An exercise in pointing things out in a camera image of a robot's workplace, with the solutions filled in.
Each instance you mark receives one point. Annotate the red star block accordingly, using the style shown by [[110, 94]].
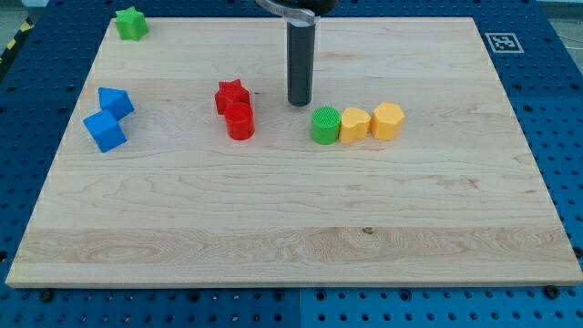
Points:
[[230, 92]]

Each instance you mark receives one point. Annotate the green star block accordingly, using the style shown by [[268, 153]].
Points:
[[131, 24]]

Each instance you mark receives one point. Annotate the green cylinder block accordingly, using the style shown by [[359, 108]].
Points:
[[325, 125]]

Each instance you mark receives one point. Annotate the red cylinder block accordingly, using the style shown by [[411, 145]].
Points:
[[239, 119]]

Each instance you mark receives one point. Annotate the yellow heart block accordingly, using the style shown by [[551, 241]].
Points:
[[355, 123]]

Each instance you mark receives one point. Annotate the yellow hexagon block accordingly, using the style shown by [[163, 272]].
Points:
[[387, 120]]

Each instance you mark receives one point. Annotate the wooden board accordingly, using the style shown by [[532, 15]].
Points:
[[455, 199]]

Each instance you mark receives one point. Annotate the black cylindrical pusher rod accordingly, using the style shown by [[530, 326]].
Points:
[[300, 58]]

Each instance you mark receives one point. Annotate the blue triangle block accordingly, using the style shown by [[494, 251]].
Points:
[[115, 101]]

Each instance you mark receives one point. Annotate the blue cube block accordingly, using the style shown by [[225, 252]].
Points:
[[105, 130]]

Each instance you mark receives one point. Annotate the fiducial marker tag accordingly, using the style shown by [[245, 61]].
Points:
[[504, 43]]

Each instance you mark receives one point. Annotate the yellow black hazard tape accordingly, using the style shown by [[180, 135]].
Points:
[[17, 42]]

